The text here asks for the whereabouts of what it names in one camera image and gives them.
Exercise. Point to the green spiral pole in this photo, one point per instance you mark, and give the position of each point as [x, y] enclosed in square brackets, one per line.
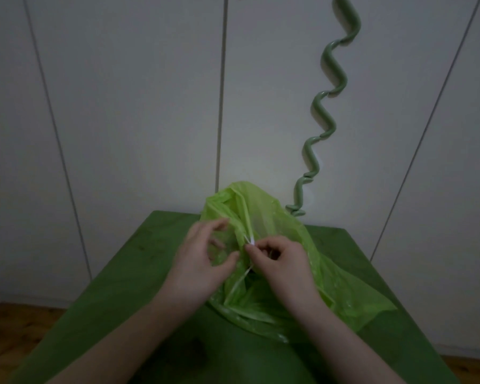
[328, 61]

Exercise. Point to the person's left forearm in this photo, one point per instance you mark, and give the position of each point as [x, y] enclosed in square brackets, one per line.
[116, 343]

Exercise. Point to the white cupboard door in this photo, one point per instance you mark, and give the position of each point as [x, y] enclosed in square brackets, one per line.
[384, 95]
[12, 155]
[456, 235]
[136, 103]

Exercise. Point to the person's right hand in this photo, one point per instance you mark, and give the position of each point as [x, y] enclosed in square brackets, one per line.
[290, 275]

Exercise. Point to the person's right forearm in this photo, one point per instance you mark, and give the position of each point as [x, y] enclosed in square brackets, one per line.
[344, 347]

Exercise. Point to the green plastic bin bag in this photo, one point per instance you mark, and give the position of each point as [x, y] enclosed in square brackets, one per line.
[264, 219]

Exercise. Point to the person's right thumb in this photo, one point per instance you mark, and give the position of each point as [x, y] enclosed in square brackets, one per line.
[258, 263]

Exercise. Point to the person's left thumb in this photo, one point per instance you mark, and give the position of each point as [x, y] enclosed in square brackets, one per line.
[226, 267]

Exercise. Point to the person's left hand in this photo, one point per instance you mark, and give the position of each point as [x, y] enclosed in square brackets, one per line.
[190, 271]

